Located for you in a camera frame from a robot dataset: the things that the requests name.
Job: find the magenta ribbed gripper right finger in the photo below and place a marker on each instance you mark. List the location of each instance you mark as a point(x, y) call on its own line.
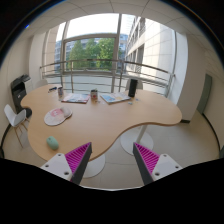
point(153, 166)

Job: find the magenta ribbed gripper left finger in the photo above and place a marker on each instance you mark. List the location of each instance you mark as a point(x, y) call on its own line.
point(70, 166)

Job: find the mint green computer mouse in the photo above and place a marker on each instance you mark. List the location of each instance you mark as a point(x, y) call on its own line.
point(52, 143)

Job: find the curved wooden table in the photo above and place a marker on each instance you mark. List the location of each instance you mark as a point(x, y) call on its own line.
point(96, 122)

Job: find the magazine with red cover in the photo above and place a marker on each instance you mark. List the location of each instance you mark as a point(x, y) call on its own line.
point(76, 98)

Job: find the white chair wooden legs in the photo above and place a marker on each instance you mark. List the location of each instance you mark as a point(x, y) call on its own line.
point(15, 120)

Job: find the magazine with blue cover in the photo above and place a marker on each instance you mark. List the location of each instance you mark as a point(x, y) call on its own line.
point(114, 97)

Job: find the dark sunglasses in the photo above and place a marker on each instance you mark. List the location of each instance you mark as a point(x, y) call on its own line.
point(52, 89)

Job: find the grey door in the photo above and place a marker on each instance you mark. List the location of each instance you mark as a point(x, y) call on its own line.
point(205, 94)

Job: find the black speaker box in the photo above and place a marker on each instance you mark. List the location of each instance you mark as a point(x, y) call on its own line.
point(132, 87)

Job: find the metal balcony railing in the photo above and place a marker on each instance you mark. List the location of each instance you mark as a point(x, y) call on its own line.
point(106, 75)

